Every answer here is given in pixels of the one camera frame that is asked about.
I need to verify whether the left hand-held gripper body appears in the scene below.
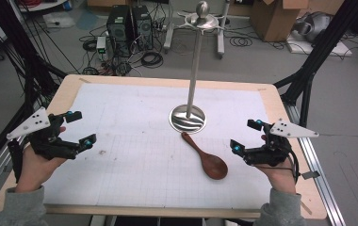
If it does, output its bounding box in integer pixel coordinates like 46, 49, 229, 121
6, 106, 81, 161

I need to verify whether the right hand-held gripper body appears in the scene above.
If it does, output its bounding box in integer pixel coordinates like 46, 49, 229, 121
242, 118, 320, 168

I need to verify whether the brown wooden spoon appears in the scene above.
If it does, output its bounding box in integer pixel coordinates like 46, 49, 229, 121
181, 131, 229, 181

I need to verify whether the silver metal utensil stand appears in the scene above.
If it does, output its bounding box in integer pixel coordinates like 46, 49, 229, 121
168, 0, 229, 135

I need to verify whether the person's right hand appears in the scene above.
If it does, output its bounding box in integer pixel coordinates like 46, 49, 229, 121
255, 160, 298, 195

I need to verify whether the person's left hand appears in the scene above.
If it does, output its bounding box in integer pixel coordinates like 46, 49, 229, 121
14, 142, 68, 193

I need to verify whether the grey tape tag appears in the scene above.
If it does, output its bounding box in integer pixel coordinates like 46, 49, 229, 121
301, 170, 321, 181

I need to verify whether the small grey power box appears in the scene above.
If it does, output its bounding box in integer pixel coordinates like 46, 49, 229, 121
95, 36, 107, 61

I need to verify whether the white stand leg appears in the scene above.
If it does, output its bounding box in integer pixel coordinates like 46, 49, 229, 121
163, 21, 175, 55
215, 0, 232, 59

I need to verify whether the black computer tower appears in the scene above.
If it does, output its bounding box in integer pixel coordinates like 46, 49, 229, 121
131, 5, 155, 52
106, 5, 132, 58

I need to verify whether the large cardboard box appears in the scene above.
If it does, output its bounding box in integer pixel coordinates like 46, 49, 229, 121
250, 0, 311, 43

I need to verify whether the white foam board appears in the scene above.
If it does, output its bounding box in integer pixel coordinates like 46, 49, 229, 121
285, 32, 354, 57

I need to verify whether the grey bag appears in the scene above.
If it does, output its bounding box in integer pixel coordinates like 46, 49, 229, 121
292, 11, 333, 43

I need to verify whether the brown wooden cabinet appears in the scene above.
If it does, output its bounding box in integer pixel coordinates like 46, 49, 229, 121
87, 0, 131, 8

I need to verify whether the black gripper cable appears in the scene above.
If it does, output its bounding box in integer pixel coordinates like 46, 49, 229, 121
287, 150, 301, 186

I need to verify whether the black wrist strap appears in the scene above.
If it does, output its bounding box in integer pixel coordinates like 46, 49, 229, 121
7, 138, 24, 184

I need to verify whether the black coiled cable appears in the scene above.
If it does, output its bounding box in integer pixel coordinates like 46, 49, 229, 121
229, 36, 254, 48
139, 51, 165, 69

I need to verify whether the black metal frame strut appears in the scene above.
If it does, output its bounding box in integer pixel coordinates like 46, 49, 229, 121
0, 0, 69, 178
273, 0, 358, 128

